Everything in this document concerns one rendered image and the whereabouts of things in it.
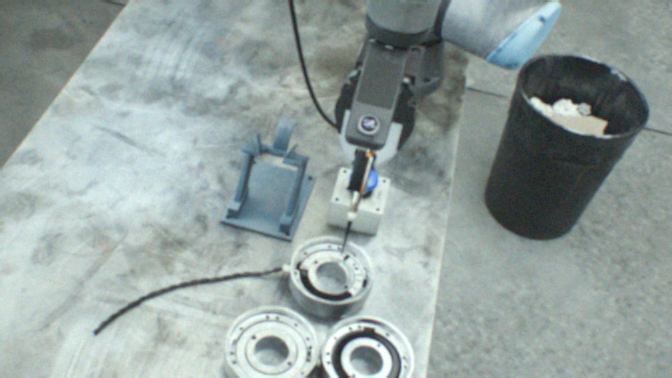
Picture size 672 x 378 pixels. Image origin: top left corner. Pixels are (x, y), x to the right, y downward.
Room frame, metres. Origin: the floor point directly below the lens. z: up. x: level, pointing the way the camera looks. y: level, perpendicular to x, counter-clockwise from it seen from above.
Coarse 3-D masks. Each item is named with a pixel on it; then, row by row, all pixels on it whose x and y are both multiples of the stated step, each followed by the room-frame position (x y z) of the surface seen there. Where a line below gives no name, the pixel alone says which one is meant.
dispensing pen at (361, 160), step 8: (360, 152) 0.71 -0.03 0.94; (368, 152) 0.71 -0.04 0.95; (360, 160) 0.69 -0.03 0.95; (360, 168) 0.68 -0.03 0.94; (352, 176) 0.68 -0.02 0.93; (360, 176) 0.68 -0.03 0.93; (352, 184) 0.67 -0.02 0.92; (360, 184) 0.67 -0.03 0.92; (352, 200) 0.67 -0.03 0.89; (360, 200) 0.67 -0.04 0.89; (352, 208) 0.67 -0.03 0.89; (352, 216) 0.66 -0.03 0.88; (344, 240) 0.65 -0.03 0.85
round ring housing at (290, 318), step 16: (240, 320) 0.50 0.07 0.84; (256, 320) 0.51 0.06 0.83; (272, 320) 0.52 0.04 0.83; (288, 320) 0.52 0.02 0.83; (304, 320) 0.52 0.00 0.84; (240, 336) 0.49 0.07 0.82; (256, 336) 0.49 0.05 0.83; (272, 336) 0.50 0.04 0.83; (288, 336) 0.50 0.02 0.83; (304, 336) 0.51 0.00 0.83; (256, 352) 0.49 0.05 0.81; (288, 352) 0.49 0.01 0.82; (240, 368) 0.45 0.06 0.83; (256, 368) 0.45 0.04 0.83; (272, 368) 0.46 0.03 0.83; (288, 368) 0.46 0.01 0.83; (304, 368) 0.47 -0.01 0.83
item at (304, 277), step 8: (296, 272) 0.60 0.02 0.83; (304, 272) 0.60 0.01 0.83; (304, 280) 0.59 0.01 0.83; (304, 288) 0.57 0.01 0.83; (312, 288) 0.58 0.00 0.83; (320, 296) 0.57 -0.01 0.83; (328, 296) 0.57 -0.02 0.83; (336, 296) 0.57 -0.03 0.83; (344, 296) 0.57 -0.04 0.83; (352, 296) 0.58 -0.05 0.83
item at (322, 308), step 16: (320, 240) 0.65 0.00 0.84; (336, 240) 0.65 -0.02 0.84; (304, 256) 0.62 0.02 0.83; (352, 256) 0.64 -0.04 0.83; (368, 256) 0.63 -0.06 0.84; (320, 272) 0.62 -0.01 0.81; (336, 272) 0.62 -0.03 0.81; (352, 272) 0.61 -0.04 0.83; (368, 272) 0.62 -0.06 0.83; (320, 288) 0.58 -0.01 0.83; (336, 288) 0.58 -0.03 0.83; (368, 288) 0.58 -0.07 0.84; (304, 304) 0.56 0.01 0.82; (320, 304) 0.55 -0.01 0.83; (336, 304) 0.55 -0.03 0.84; (352, 304) 0.56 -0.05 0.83
